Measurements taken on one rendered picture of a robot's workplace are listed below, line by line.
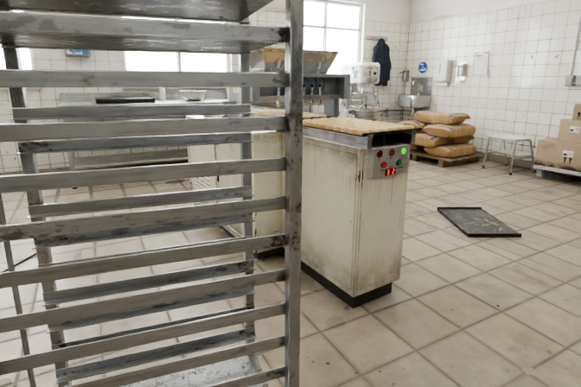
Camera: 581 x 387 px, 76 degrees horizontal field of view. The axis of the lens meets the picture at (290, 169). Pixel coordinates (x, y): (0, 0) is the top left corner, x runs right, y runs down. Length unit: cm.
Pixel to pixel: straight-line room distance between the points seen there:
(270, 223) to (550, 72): 439
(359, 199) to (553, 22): 450
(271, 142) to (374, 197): 74
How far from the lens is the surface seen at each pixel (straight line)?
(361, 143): 173
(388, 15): 704
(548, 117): 581
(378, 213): 190
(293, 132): 79
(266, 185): 228
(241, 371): 150
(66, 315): 91
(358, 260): 191
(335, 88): 259
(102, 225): 82
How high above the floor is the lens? 114
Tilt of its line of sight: 13 degrees down
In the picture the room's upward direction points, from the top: straight up
